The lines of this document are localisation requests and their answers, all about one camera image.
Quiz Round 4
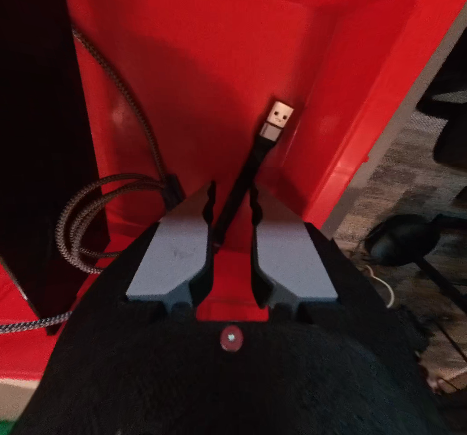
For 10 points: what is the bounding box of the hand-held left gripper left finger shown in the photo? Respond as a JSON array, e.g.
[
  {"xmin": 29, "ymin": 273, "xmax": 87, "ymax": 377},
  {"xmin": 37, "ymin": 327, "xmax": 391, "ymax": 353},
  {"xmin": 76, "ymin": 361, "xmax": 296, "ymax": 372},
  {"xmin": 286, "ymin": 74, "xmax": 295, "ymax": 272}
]
[{"xmin": 125, "ymin": 181, "xmax": 217, "ymax": 310}]

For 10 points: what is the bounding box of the white floor cable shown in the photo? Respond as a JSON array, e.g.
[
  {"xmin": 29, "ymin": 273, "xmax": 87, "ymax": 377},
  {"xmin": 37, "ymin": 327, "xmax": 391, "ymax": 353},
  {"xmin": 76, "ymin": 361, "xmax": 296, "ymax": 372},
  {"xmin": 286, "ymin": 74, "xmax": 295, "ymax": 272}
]
[{"xmin": 359, "ymin": 263, "xmax": 397, "ymax": 309}]

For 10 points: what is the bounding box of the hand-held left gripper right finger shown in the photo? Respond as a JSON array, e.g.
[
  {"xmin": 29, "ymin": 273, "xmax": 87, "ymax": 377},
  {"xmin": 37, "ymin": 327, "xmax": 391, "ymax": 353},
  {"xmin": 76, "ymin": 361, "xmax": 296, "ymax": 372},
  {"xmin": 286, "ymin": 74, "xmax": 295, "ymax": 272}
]
[{"xmin": 249, "ymin": 183, "xmax": 340, "ymax": 310}]

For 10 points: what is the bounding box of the black chair base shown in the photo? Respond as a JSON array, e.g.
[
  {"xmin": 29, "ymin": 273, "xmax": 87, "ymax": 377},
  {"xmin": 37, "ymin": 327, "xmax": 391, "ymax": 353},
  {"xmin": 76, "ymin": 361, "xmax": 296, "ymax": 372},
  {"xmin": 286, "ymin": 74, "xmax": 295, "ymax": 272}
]
[{"xmin": 363, "ymin": 38, "xmax": 467, "ymax": 315}]

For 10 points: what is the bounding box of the braided usb cable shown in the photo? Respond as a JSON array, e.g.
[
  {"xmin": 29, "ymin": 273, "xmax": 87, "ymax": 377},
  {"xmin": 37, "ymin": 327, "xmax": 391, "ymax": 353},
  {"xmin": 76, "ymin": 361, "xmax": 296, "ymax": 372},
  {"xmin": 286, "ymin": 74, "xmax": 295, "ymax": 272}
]
[{"xmin": 0, "ymin": 28, "xmax": 295, "ymax": 335}]

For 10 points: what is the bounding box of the red plastic bin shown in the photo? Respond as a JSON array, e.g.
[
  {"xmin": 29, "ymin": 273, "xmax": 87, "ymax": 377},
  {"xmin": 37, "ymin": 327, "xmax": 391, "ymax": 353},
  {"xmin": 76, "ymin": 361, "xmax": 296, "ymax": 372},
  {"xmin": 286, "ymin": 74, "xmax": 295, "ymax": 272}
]
[{"xmin": 0, "ymin": 0, "xmax": 467, "ymax": 382}]

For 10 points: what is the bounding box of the black box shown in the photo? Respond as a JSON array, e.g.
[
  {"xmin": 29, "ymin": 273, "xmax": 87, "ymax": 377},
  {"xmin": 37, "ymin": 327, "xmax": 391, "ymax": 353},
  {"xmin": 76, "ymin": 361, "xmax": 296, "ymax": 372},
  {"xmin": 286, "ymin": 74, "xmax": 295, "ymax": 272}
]
[{"xmin": 0, "ymin": 0, "xmax": 111, "ymax": 335}]

